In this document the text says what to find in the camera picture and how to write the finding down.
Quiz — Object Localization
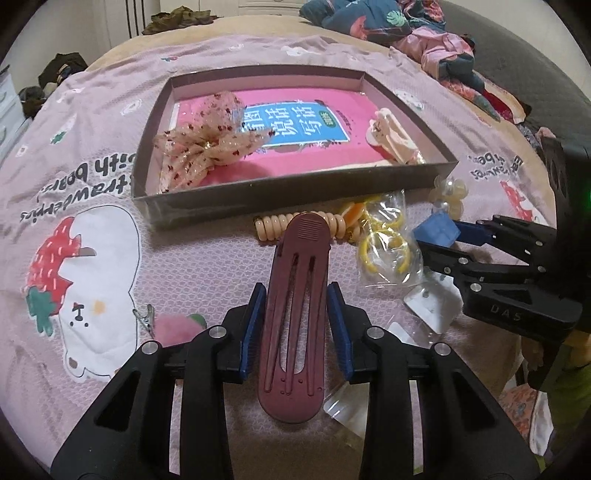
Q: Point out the bag of yellow hair rings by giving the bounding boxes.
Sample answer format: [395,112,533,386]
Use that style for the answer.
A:
[342,189,423,289]

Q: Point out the sheer polka dot hair bow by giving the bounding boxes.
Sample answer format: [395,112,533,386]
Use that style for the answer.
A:
[152,91,280,195]

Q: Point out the pink printed blanket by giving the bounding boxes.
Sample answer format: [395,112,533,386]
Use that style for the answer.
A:
[0,34,559,480]

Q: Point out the grey headboard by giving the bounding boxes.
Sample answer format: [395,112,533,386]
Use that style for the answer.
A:
[443,0,591,153]

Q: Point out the brown cardboard box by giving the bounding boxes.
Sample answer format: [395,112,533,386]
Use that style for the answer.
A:
[131,65,460,232]

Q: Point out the beige spiral hair tie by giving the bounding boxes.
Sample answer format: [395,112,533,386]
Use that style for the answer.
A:
[252,210,347,245]

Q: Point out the maroon hair clip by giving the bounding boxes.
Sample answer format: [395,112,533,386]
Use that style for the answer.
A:
[256,210,332,424]

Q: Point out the floral patterned cloth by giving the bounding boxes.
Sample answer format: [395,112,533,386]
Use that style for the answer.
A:
[499,385,553,462]

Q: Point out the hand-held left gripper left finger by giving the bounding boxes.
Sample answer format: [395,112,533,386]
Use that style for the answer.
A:
[50,281,267,480]

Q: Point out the olive clothes pile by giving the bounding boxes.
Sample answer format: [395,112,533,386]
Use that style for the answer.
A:
[142,8,219,36]

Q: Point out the black bag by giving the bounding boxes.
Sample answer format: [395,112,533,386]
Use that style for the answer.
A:
[37,53,88,90]

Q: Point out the person's right forearm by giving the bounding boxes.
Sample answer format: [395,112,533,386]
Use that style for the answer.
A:
[547,323,591,444]

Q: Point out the teal floral quilt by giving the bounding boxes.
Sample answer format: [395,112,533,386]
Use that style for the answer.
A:
[300,0,446,47]

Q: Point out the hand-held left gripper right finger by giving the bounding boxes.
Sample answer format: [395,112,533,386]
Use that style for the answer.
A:
[326,281,542,480]

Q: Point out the pink patterned garment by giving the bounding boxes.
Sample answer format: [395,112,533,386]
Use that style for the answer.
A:
[392,28,532,123]

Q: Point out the tan bed sheet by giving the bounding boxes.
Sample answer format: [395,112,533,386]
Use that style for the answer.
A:
[85,14,462,75]

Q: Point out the small blue box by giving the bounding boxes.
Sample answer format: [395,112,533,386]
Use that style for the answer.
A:
[413,215,460,247]

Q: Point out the pink book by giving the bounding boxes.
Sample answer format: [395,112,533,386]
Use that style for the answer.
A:
[173,88,393,178]

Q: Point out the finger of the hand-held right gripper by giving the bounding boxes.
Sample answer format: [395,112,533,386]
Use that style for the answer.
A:
[455,215,558,267]
[418,241,537,290]

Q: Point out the dark cloth pile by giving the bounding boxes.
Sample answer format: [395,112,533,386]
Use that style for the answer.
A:
[18,85,48,118]

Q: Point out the earring card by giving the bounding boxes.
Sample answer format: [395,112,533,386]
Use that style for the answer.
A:
[403,282,465,334]

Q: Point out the clear bag with white card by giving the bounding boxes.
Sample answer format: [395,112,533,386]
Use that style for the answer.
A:
[323,320,437,437]

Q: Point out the pink plush hair clip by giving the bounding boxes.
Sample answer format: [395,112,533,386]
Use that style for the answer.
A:
[133,304,207,347]

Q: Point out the white drawer cabinet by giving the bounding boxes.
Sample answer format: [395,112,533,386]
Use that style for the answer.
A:
[0,69,28,153]

